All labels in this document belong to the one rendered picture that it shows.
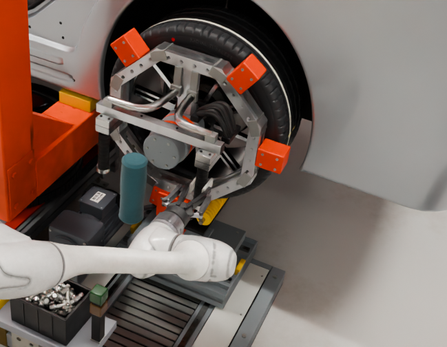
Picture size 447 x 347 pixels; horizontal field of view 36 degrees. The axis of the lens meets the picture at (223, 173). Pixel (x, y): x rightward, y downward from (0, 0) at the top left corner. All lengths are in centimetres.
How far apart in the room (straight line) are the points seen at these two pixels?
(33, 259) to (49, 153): 114
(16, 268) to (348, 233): 225
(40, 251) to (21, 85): 91
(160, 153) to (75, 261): 78
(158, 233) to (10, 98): 66
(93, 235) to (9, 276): 123
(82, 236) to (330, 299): 112
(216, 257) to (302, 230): 159
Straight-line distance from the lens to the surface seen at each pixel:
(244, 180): 226
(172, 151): 214
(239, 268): 276
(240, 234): 284
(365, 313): 299
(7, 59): 209
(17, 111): 221
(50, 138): 246
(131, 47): 222
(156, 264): 161
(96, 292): 196
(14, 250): 133
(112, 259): 156
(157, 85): 259
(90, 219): 258
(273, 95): 217
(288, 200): 344
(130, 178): 231
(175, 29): 222
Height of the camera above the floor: 210
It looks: 37 degrees down
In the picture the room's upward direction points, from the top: 9 degrees clockwise
